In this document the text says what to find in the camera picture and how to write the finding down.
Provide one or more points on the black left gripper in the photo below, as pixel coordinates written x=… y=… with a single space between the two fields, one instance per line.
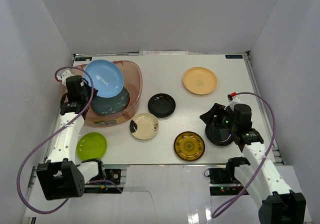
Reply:
x=88 y=91

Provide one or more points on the brown and yellow patterned plate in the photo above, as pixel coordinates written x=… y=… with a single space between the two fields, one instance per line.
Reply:
x=189 y=146

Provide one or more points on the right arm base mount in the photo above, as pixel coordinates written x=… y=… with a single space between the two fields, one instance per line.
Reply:
x=221 y=184

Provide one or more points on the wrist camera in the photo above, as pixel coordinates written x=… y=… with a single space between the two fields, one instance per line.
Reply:
x=233 y=99
x=63 y=78

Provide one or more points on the black glossy plate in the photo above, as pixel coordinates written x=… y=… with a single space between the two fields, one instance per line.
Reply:
x=161 y=105

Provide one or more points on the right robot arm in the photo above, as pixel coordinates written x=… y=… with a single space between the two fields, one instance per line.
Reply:
x=275 y=199

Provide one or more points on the cream plate with black patch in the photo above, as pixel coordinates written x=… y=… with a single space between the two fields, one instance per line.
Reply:
x=144 y=126

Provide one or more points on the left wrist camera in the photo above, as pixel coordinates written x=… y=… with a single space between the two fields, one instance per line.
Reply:
x=63 y=78

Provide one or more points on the light blue plate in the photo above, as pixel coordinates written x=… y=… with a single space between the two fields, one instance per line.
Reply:
x=107 y=78

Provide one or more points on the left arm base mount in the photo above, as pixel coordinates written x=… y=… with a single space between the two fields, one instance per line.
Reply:
x=113 y=175

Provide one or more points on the lime green plate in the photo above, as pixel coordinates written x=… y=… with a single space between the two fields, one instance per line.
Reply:
x=91 y=146

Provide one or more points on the black plate with iridescent rim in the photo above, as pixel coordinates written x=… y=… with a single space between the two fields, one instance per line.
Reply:
x=218 y=136

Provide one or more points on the pink translucent plastic bin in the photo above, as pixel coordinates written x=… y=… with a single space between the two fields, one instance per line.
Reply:
x=132 y=81

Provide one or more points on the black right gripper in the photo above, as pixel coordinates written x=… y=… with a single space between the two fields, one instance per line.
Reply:
x=208 y=117

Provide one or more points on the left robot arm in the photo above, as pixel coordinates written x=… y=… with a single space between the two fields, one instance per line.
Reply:
x=59 y=176

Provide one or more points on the dark teal ceramic plate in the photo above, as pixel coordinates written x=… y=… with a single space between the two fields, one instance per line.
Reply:
x=108 y=106

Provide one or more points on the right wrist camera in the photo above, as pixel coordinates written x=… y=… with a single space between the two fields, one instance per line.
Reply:
x=233 y=99

